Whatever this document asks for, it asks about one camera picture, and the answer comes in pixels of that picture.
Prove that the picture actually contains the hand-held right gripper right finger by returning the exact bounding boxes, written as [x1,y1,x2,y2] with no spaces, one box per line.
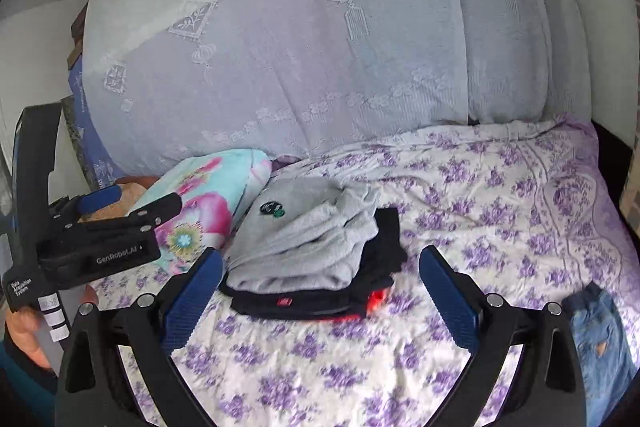
[419,245,587,427]

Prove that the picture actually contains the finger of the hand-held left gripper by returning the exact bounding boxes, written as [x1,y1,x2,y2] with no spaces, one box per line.
[125,192,184,233]
[74,185,124,217]

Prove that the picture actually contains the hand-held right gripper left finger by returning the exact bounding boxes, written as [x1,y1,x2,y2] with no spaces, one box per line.
[55,247,226,427]

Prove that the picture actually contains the grey fleece pants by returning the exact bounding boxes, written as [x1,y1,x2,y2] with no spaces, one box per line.
[226,176,383,294]

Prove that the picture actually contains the person's left forearm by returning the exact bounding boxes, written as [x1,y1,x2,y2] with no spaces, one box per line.
[0,339,60,427]

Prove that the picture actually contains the person's left hand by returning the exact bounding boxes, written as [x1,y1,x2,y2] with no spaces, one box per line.
[6,283,100,370]

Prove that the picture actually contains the brown round object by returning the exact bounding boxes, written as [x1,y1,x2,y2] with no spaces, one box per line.
[82,175,161,223]

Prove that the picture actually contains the turquoise pink floral pillow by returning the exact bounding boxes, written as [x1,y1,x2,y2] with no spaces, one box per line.
[127,148,273,275]

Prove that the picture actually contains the red orange garment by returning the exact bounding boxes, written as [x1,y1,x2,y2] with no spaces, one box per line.
[320,287,393,323]

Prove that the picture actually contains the black folded garment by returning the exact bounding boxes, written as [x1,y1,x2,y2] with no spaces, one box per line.
[219,206,408,321]

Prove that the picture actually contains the purple floral bed sheet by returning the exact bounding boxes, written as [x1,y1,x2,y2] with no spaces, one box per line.
[87,112,632,427]

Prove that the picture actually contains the blue denim jeans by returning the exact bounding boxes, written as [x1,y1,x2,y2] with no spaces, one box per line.
[561,281,635,427]

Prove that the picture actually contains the brown wooden furniture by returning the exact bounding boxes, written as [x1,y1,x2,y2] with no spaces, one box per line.
[67,0,91,72]

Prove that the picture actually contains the white padded headboard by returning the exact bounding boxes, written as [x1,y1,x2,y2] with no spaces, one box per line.
[530,0,640,128]

